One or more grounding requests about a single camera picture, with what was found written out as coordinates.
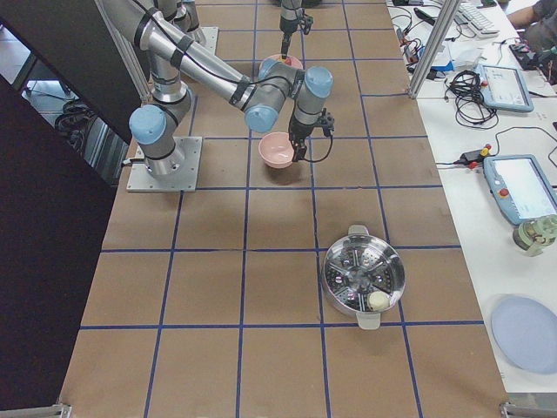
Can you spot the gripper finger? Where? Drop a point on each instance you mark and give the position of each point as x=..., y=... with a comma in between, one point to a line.
x=301, y=149
x=283, y=47
x=296, y=150
x=288, y=42

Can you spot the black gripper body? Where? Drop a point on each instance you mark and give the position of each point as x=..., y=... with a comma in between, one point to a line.
x=287, y=26
x=298, y=131

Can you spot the pink bowl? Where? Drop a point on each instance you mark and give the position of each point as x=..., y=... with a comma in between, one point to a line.
x=276, y=150

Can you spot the pink plate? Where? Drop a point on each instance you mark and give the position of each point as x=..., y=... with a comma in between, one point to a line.
x=296, y=63

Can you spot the blue plate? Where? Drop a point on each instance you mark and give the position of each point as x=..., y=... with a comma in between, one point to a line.
x=525, y=332

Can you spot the steel steamer pot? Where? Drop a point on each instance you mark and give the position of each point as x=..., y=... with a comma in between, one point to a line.
x=357, y=265

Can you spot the white steamed bun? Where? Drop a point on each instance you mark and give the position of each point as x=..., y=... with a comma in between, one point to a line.
x=378, y=301

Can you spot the black power adapter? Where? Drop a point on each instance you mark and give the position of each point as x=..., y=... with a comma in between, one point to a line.
x=467, y=158

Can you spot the white keyboard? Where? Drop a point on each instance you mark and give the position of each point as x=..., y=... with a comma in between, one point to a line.
x=470, y=16

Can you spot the far teach pendant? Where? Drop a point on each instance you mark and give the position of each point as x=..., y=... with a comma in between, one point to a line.
x=504, y=88

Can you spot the teach pendant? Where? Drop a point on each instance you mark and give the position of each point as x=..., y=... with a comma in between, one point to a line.
x=519, y=187
x=504, y=88

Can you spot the near teach pendant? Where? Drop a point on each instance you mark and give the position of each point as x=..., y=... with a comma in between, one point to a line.
x=519, y=187

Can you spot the black panel board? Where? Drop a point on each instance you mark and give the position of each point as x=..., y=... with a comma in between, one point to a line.
x=54, y=205

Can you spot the glass jar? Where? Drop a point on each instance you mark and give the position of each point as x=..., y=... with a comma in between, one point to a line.
x=534, y=235

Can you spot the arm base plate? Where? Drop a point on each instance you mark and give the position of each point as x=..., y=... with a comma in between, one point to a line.
x=176, y=173
x=209, y=38

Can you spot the aluminium frame post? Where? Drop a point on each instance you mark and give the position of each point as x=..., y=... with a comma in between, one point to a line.
x=437, y=36

